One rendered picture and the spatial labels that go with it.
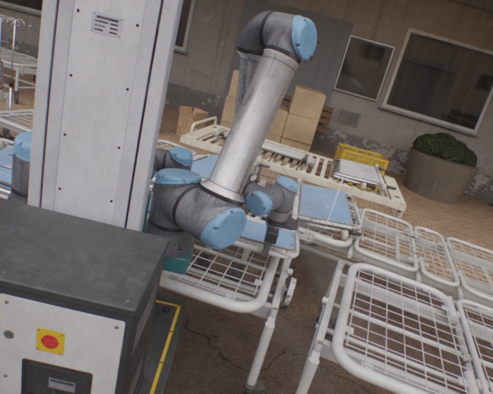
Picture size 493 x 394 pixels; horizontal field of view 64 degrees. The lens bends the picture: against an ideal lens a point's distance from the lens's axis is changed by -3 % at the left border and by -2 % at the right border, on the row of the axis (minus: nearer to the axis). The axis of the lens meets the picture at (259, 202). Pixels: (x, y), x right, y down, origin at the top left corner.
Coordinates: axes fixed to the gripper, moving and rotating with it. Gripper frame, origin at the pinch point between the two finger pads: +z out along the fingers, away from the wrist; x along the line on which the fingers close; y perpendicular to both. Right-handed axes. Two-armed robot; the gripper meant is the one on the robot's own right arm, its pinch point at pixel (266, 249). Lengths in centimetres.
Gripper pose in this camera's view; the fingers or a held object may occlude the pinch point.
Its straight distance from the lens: 172.2
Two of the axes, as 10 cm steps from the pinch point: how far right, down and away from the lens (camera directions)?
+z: -2.4, 8.2, 5.1
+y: -9.6, -2.6, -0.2
